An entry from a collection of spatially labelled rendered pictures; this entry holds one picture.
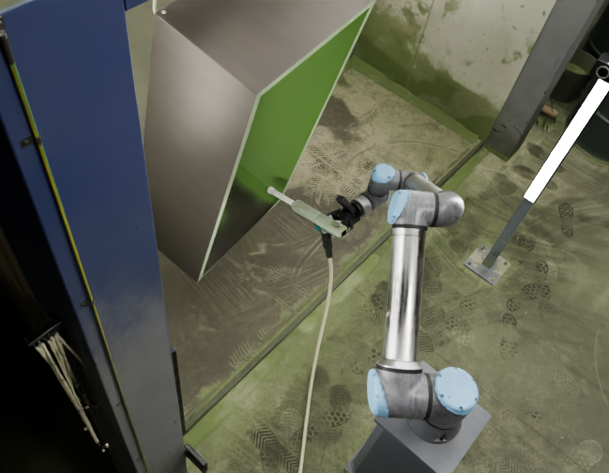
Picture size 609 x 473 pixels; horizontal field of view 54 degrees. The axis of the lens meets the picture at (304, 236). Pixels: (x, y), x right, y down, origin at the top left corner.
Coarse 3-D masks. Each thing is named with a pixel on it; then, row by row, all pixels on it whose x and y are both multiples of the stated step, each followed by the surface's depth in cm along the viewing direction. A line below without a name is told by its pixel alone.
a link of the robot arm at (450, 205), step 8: (400, 176) 251; (408, 176) 249; (416, 176) 244; (424, 176) 252; (400, 184) 251; (408, 184) 245; (416, 184) 236; (424, 184) 229; (432, 184) 227; (440, 192) 200; (448, 192) 201; (440, 200) 196; (448, 200) 196; (456, 200) 199; (440, 208) 195; (448, 208) 195; (456, 208) 198; (440, 216) 195; (448, 216) 196; (456, 216) 199; (440, 224) 198; (448, 224) 199
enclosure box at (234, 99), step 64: (192, 0) 162; (256, 0) 169; (320, 0) 177; (192, 64) 161; (256, 64) 158; (320, 64) 216; (192, 128) 180; (256, 128) 262; (192, 192) 206; (256, 192) 284; (192, 256) 240
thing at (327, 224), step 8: (272, 192) 268; (280, 192) 266; (288, 200) 261; (296, 208) 256; (304, 208) 253; (312, 208) 252; (304, 216) 253; (312, 216) 248; (320, 216) 247; (320, 224) 246; (328, 224) 242; (336, 224) 240; (328, 232) 245; (336, 232) 239; (328, 240) 252; (328, 248) 254; (328, 256) 258
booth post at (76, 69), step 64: (0, 0) 59; (64, 0) 63; (0, 64) 62; (64, 64) 68; (128, 64) 76; (0, 128) 68; (64, 128) 74; (128, 128) 83; (0, 192) 86; (64, 192) 81; (128, 192) 92; (64, 256) 89; (128, 256) 103; (64, 320) 112; (128, 320) 117; (128, 384) 135; (128, 448) 161
